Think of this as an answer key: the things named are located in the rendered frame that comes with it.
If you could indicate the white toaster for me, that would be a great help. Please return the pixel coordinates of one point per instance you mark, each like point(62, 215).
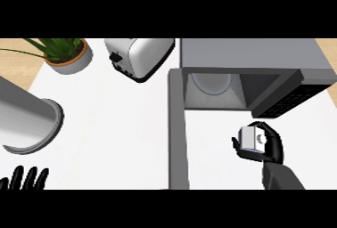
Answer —
point(140, 57)

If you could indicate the grey microwave door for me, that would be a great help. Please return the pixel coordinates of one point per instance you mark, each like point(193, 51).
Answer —
point(178, 130)

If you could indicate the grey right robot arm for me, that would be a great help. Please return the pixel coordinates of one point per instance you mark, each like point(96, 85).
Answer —
point(282, 177)

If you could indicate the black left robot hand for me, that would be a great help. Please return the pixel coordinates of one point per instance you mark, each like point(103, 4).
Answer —
point(30, 179)

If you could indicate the green potted plant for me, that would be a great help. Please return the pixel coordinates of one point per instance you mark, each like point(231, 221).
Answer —
point(64, 53)

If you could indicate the grey microwave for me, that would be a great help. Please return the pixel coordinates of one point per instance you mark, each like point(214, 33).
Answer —
point(260, 74)

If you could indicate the grey cylindrical appliance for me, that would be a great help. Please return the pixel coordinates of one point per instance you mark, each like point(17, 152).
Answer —
point(26, 118)

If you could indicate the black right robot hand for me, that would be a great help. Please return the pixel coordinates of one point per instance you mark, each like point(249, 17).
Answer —
point(274, 145)

